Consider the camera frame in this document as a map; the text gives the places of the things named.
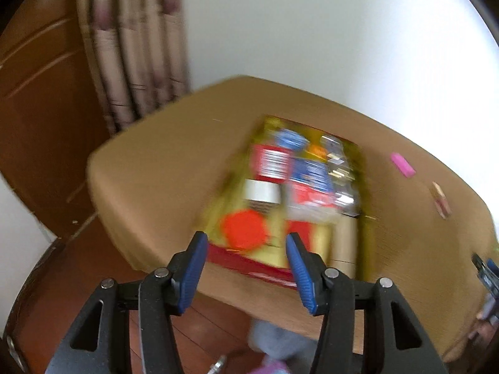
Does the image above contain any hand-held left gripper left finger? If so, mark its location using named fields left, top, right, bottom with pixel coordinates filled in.
left=45, top=231, right=208, bottom=374

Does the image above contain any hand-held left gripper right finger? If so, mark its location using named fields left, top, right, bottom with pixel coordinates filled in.
left=286, top=233, right=447, bottom=374

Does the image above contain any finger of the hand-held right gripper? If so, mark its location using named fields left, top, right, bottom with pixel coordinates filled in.
left=472, top=253, right=499, bottom=297

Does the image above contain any yellow red cardboard box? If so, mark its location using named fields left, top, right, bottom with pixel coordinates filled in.
left=205, top=115, right=377, bottom=291

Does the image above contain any blue patterned tin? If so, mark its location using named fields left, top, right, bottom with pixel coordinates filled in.
left=275, top=129, right=307, bottom=151

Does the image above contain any grey cloth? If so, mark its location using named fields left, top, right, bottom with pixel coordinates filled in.
left=247, top=317, right=318, bottom=363

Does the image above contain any small tan wrapped item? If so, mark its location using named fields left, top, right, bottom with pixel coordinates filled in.
left=429, top=181, right=453, bottom=219

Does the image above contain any small metal object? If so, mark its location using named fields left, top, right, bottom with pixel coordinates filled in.
left=208, top=354, right=229, bottom=374

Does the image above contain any pink object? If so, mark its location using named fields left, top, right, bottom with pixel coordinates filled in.
left=253, top=360, right=301, bottom=374

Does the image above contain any pink block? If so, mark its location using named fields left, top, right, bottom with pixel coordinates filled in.
left=390, top=153, right=417, bottom=178

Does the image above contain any brown wooden door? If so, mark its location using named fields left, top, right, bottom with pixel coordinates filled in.
left=0, top=0, right=114, bottom=242

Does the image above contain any beige patterned curtain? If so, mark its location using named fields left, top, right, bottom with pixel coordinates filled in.
left=76, top=0, right=191, bottom=137

